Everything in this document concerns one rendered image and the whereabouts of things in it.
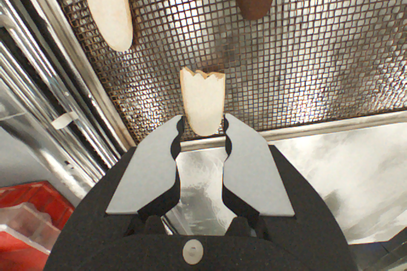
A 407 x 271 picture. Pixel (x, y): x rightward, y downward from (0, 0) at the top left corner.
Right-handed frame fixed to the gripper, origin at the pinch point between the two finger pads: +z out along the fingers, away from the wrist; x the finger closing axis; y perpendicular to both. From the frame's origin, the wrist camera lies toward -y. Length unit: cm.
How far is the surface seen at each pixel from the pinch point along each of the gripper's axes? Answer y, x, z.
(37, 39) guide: -6.9, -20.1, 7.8
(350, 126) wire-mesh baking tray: 5.1, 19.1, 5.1
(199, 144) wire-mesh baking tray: 8.0, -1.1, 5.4
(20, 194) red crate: 21.2, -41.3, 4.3
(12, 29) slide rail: -8.2, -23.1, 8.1
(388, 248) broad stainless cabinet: 172, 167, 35
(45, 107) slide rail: 2.2, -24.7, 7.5
